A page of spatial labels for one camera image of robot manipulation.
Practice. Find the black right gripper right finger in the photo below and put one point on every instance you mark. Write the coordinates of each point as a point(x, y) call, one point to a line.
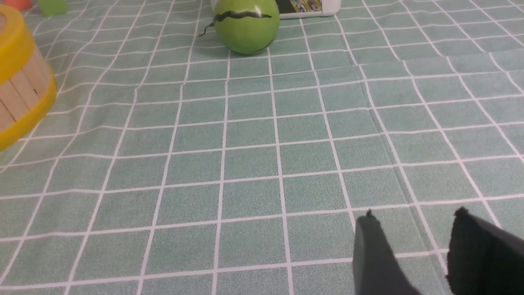
point(483, 259)

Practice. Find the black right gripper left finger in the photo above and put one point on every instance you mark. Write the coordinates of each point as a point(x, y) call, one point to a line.
point(375, 269)

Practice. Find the white box with green lid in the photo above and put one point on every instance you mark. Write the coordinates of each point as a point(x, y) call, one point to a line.
point(308, 8)

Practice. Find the yellow bamboo steamer basket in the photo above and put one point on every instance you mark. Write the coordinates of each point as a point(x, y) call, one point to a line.
point(27, 83)

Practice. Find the green checkered tablecloth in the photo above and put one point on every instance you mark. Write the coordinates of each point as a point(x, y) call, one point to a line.
point(169, 165)

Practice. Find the green toy watermelon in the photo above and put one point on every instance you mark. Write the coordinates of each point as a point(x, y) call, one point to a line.
point(245, 27)

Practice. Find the green cube block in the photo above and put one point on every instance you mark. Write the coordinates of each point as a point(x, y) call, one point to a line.
point(53, 7)

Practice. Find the orange cube block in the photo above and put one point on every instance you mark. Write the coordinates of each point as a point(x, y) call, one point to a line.
point(19, 5)

